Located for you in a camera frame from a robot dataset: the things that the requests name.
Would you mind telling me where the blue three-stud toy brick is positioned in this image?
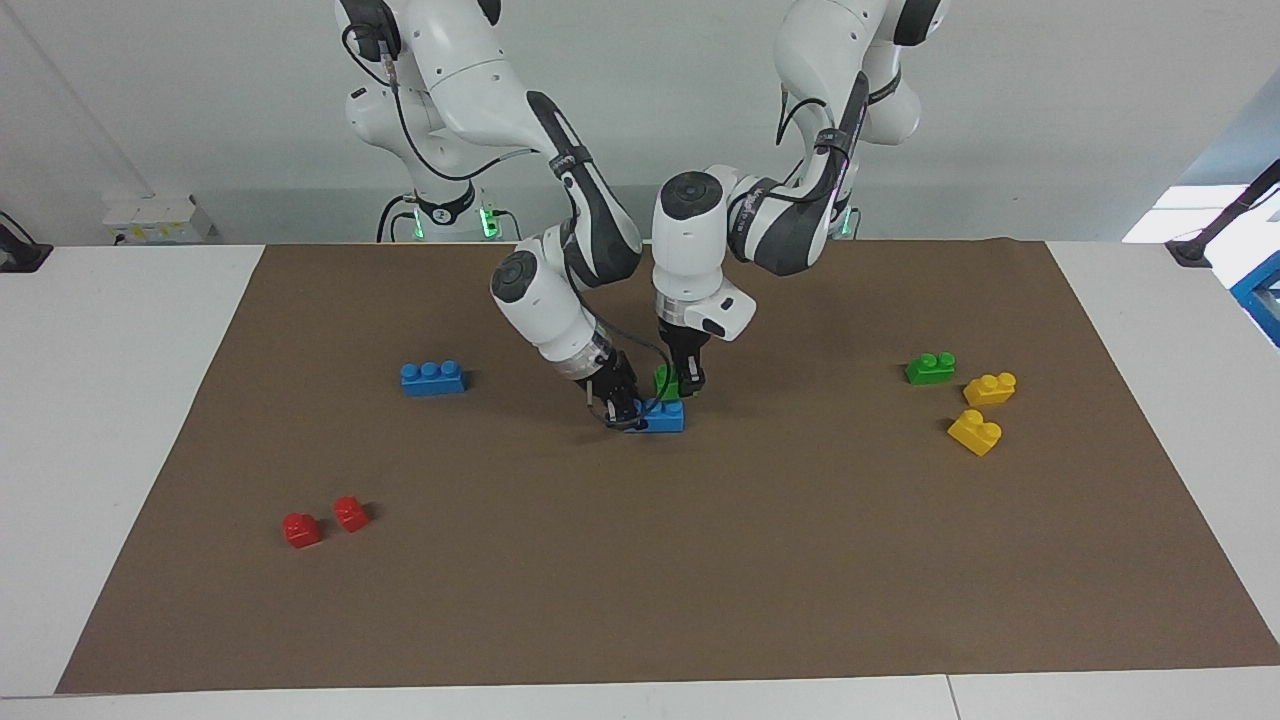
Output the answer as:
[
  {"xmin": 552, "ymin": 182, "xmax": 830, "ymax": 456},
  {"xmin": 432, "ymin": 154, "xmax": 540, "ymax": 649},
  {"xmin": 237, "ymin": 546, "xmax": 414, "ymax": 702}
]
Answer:
[
  {"xmin": 628, "ymin": 398, "xmax": 687, "ymax": 434},
  {"xmin": 400, "ymin": 360, "xmax": 469, "ymax": 397}
]

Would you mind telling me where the brown table mat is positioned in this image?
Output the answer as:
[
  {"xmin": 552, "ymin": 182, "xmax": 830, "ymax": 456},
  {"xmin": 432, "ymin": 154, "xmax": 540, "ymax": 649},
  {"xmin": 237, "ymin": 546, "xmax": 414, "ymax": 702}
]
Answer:
[{"xmin": 55, "ymin": 238, "xmax": 1280, "ymax": 694}]

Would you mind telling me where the yellow two-stud toy brick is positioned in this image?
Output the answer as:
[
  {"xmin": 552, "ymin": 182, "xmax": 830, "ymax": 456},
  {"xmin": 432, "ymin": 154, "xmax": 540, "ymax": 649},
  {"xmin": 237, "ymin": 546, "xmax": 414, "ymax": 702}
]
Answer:
[
  {"xmin": 946, "ymin": 409, "xmax": 1004, "ymax": 458},
  {"xmin": 963, "ymin": 372, "xmax": 1018, "ymax": 407}
]

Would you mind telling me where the white power strip box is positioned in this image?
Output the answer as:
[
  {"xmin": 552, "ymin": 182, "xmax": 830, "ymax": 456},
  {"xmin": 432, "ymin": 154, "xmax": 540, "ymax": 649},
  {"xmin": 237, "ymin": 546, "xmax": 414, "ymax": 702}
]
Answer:
[{"xmin": 103, "ymin": 195, "xmax": 216, "ymax": 244}]

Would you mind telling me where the black stand with foot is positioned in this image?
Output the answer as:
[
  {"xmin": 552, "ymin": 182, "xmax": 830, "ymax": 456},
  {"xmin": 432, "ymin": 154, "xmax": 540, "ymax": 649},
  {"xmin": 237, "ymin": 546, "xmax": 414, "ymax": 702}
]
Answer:
[{"xmin": 1168, "ymin": 160, "xmax": 1280, "ymax": 269}]

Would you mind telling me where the white flat panel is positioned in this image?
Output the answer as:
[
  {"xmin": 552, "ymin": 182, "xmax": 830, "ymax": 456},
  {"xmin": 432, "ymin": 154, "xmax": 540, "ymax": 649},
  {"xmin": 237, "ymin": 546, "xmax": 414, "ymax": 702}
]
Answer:
[{"xmin": 1122, "ymin": 183, "xmax": 1256, "ymax": 244}]

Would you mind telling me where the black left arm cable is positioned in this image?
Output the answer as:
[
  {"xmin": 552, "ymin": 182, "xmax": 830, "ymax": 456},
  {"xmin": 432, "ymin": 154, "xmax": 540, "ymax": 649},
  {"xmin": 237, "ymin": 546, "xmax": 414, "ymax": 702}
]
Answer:
[{"xmin": 775, "ymin": 85, "xmax": 846, "ymax": 201}]

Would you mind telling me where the black right base cable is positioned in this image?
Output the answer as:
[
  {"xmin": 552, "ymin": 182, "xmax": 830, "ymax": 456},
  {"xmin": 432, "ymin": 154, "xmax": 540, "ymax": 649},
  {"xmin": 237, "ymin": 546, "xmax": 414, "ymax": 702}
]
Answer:
[{"xmin": 376, "ymin": 193, "xmax": 521, "ymax": 243}]

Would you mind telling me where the blue metal frame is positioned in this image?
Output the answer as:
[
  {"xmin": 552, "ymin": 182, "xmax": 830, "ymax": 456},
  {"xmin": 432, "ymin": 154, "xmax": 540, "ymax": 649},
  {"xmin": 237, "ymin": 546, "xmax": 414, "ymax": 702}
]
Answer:
[{"xmin": 1230, "ymin": 250, "xmax": 1280, "ymax": 349}]

